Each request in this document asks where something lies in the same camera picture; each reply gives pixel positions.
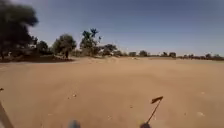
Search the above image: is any round green tree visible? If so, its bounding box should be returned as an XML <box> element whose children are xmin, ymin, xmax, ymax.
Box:
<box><xmin>51</xmin><ymin>33</ymin><xmax>78</xmax><ymax>60</ymax></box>

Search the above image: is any large dark tree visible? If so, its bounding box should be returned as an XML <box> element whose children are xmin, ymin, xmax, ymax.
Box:
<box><xmin>0</xmin><ymin>0</ymin><xmax>40</xmax><ymax>61</ymax></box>

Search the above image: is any tall tree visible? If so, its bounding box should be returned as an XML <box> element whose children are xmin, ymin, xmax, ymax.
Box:
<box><xmin>78</xmin><ymin>27</ymin><xmax>103</xmax><ymax>57</ymax></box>

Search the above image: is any row of trees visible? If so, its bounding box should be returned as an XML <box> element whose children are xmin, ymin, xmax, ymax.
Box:
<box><xmin>99</xmin><ymin>43</ymin><xmax>224</xmax><ymax>61</ymax></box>

